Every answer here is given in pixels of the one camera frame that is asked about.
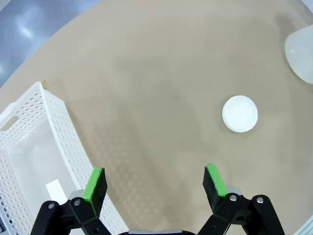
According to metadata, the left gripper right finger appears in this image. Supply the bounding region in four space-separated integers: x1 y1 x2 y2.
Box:
197 164 286 235

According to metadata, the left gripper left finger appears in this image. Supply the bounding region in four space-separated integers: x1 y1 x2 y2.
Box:
29 166 111 235

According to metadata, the white paper slip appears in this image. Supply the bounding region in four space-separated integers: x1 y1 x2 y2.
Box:
45 179 67 201

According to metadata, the translucent conical flask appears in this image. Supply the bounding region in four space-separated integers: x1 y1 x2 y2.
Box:
284 24 313 85

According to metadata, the small white round lid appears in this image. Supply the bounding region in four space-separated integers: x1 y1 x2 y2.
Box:
222 95 259 133

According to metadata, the aluminium profile base plate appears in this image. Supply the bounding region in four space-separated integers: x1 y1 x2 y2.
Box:
294 212 313 235

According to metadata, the white perforated plastic basket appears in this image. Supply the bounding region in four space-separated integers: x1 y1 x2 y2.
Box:
0 81 130 235

